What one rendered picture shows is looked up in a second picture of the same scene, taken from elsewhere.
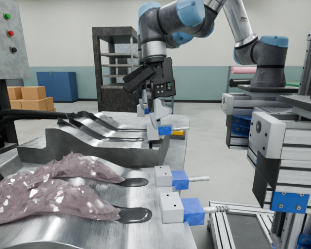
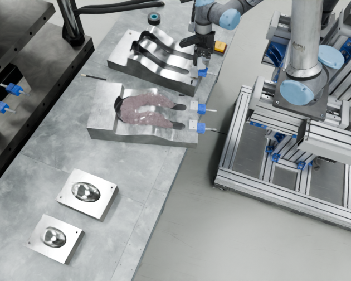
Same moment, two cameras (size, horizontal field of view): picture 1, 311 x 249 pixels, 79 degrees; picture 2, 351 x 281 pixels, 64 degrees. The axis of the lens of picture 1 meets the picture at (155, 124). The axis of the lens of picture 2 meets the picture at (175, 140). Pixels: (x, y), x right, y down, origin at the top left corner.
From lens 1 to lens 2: 0.97 m
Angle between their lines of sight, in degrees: 47
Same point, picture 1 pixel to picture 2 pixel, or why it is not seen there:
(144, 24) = (198, 13)
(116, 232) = (171, 132)
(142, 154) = (186, 86)
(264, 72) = not seen: hidden behind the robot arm
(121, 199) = (173, 117)
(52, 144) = (131, 66)
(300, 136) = (265, 105)
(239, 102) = (279, 32)
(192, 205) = (201, 126)
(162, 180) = (192, 110)
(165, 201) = (190, 124)
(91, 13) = not seen: outside the picture
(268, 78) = not seen: hidden behind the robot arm
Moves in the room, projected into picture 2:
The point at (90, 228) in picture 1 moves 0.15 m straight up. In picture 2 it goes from (163, 131) to (164, 112)
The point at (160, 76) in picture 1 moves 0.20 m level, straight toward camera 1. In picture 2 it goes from (204, 43) to (197, 77)
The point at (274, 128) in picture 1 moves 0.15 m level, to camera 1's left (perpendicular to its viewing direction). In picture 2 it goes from (253, 98) to (220, 93)
